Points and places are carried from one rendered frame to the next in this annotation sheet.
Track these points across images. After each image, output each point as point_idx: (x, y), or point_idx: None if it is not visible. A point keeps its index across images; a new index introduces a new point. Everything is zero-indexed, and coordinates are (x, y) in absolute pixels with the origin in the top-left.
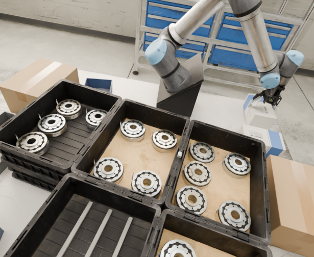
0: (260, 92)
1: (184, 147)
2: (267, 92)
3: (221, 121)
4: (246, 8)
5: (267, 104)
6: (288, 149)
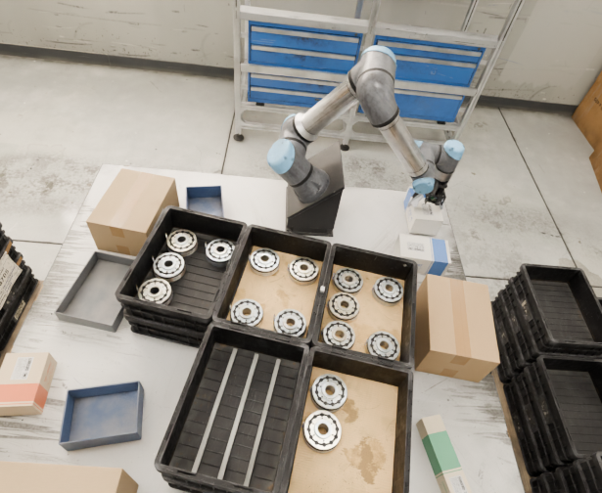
0: None
1: (326, 280)
2: None
3: (374, 229)
4: (382, 121)
5: None
6: (460, 258)
